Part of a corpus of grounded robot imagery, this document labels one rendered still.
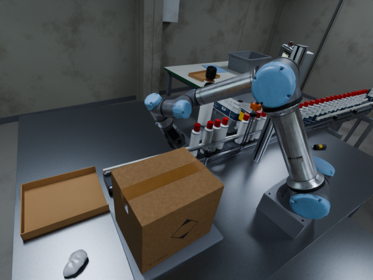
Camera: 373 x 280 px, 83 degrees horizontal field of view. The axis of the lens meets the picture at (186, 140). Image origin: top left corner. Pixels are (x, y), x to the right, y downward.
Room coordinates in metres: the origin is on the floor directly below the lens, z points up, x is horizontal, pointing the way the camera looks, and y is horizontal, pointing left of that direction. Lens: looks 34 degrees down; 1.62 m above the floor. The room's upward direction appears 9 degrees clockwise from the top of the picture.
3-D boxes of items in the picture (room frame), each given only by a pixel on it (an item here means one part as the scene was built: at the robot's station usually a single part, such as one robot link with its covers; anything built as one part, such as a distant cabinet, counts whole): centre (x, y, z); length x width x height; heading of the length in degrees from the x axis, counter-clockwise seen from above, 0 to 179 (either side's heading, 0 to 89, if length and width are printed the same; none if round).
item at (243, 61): (3.34, -0.74, 0.91); 0.60 x 0.40 x 0.22; 137
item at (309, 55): (1.15, -0.47, 1.38); 0.17 x 0.10 x 0.19; 1
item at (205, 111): (1.33, -0.10, 1.03); 0.09 x 0.09 x 0.30
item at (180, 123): (1.58, -0.17, 0.86); 0.80 x 0.67 x 0.05; 126
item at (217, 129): (1.03, -0.16, 0.98); 0.05 x 0.05 x 0.20
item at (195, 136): (0.95, -0.05, 0.98); 0.05 x 0.05 x 0.20
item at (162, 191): (0.50, 0.04, 0.99); 0.30 x 0.24 x 0.27; 130
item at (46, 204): (0.57, 0.48, 0.85); 0.30 x 0.26 x 0.04; 126
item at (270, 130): (1.06, -0.45, 1.16); 0.04 x 0.04 x 0.67; 36
